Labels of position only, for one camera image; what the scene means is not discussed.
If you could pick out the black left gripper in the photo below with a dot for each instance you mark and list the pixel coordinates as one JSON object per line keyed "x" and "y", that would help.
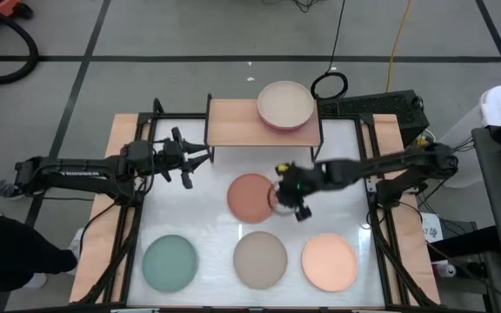
{"x": 176, "y": 171}

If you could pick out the peach plate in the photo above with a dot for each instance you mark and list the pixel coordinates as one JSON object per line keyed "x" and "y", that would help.
{"x": 329, "y": 262}

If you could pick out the yellow tag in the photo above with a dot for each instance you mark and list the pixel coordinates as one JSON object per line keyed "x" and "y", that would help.
{"x": 282, "y": 167}

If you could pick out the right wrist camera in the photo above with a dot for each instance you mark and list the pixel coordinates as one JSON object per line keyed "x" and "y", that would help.
{"x": 300, "y": 182}

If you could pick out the terracotta plate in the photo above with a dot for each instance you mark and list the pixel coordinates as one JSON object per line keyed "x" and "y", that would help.
{"x": 248, "y": 198}

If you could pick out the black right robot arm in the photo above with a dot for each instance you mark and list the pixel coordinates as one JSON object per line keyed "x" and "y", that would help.
{"x": 385, "y": 165}

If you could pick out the taupe plate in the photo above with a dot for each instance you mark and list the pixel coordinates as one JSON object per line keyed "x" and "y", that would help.
{"x": 260, "y": 260}

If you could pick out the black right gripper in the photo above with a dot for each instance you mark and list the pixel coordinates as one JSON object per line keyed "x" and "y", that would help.
{"x": 305, "y": 197}

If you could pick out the beige plate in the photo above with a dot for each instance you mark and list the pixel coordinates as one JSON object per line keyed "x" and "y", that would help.
{"x": 285, "y": 103}

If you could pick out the wooden shelf black frame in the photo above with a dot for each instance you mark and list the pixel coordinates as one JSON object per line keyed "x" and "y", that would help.
{"x": 233, "y": 124}

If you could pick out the yellow plug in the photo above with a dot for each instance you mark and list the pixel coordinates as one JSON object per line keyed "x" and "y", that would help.
{"x": 421, "y": 141}

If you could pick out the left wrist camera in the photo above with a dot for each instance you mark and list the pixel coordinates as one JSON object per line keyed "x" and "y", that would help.
{"x": 172, "y": 152}

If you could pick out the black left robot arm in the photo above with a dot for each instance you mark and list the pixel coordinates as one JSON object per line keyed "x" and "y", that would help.
{"x": 81, "y": 174}

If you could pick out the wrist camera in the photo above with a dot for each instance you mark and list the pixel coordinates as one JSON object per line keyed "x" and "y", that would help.
{"x": 300, "y": 182}
{"x": 172, "y": 152}

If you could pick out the white roll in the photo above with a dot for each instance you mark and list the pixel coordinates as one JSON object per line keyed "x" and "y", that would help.
{"x": 446, "y": 270}

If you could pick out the black metal rig frame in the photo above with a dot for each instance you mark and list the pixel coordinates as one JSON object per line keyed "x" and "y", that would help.
{"x": 365, "y": 119}

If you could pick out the teal plate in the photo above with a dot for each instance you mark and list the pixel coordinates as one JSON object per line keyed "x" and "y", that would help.
{"x": 170, "y": 263}

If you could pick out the white paper card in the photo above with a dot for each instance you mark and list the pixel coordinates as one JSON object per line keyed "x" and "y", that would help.
{"x": 432, "y": 226}

